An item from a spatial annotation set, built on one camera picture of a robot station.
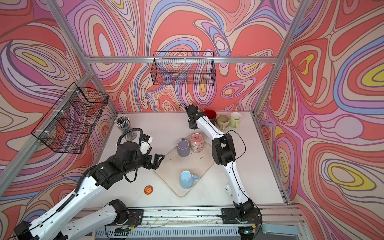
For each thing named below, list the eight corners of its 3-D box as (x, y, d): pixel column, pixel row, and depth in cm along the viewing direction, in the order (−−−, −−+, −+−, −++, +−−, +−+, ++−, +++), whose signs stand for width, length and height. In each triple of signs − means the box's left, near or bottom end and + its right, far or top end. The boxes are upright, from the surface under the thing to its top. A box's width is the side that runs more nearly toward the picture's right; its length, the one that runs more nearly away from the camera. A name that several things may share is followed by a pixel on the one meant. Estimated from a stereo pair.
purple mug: (175, 153, 98) (174, 146, 92) (182, 144, 103) (181, 137, 96) (186, 158, 96) (185, 152, 89) (192, 149, 100) (192, 142, 94)
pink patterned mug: (190, 152, 98) (190, 143, 89) (190, 143, 103) (190, 133, 94) (203, 152, 98) (204, 143, 89) (202, 143, 103) (203, 133, 94)
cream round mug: (216, 131, 111) (218, 123, 103) (215, 123, 116) (217, 114, 109) (227, 131, 111) (230, 123, 103) (226, 123, 116) (228, 114, 109)
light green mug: (225, 127, 112) (227, 119, 105) (230, 119, 118) (233, 110, 111) (235, 132, 110) (237, 123, 102) (239, 122, 115) (243, 114, 108)
